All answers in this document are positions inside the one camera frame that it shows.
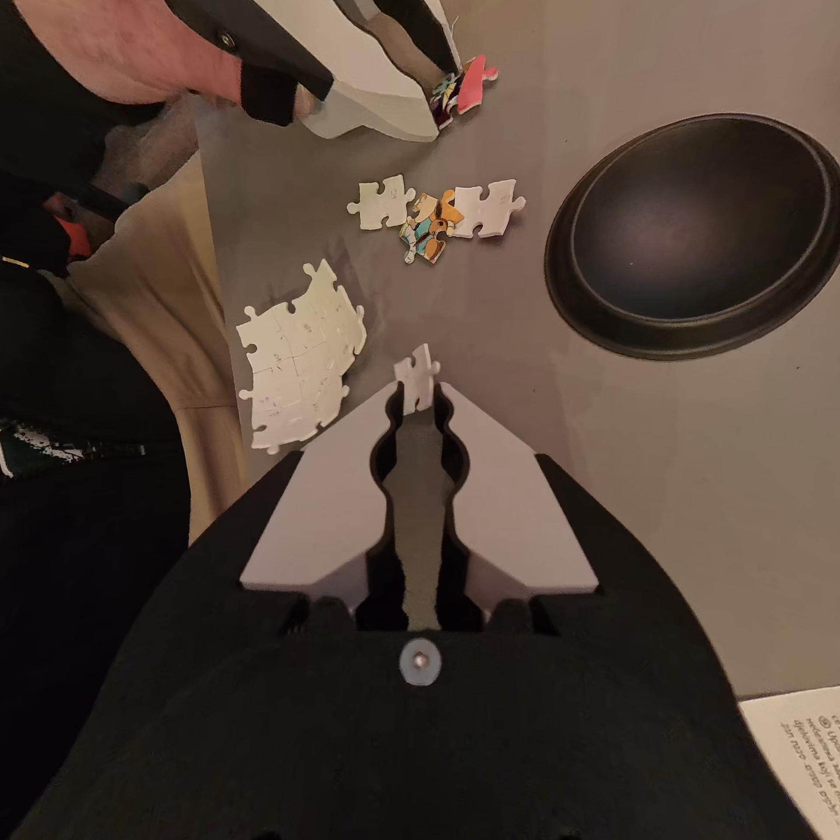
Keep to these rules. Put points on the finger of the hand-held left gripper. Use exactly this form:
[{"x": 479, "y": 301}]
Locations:
[
  {"x": 439, "y": 26},
  {"x": 374, "y": 92}
]

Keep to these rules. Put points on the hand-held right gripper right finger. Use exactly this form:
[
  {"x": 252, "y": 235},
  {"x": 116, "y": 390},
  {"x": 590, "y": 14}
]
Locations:
[{"x": 518, "y": 518}]

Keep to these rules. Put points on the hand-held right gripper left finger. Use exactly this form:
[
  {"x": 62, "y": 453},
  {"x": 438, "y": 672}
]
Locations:
[{"x": 308, "y": 512}]

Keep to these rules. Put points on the pink puzzle piece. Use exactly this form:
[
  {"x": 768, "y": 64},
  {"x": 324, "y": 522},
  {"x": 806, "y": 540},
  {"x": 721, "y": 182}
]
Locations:
[{"x": 474, "y": 85}]

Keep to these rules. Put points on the colourful joined puzzle pieces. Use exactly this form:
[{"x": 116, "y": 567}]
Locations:
[{"x": 446, "y": 98}]

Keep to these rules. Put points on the white puzzle piece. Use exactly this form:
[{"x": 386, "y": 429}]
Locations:
[
  {"x": 489, "y": 210},
  {"x": 380, "y": 203},
  {"x": 415, "y": 384}
]

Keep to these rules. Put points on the person's left forearm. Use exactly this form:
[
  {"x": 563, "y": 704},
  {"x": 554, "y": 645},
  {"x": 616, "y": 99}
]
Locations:
[{"x": 39, "y": 118}]

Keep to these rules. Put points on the assembled white puzzle section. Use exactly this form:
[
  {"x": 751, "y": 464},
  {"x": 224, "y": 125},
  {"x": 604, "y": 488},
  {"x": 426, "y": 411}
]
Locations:
[{"x": 295, "y": 367}]

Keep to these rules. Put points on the colourful printed puzzle piece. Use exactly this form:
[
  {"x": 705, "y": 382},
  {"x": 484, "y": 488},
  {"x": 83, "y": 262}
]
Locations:
[{"x": 430, "y": 226}]

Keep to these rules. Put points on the person's left hand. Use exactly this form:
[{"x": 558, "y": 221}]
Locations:
[{"x": 118, "y": 52}]

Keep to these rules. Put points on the person's black sweatshirt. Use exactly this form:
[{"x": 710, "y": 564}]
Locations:
[{"x": 79, "y": 590}]

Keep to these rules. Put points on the beige cloth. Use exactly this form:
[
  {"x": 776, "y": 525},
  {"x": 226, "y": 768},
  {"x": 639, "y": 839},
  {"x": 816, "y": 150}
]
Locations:
[{"x": 164, "y": 308}]

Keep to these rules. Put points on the orange object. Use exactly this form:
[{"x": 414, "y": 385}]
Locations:
[{"x": 75, "y": 239}]

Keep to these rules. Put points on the black round bowl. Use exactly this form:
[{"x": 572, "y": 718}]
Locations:
[{"x": 689, "y": 236}]

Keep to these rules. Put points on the white printed paper sheet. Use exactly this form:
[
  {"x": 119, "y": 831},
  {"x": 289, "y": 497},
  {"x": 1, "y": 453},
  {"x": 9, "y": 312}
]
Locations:
[{"x": 787, "y": 754}]

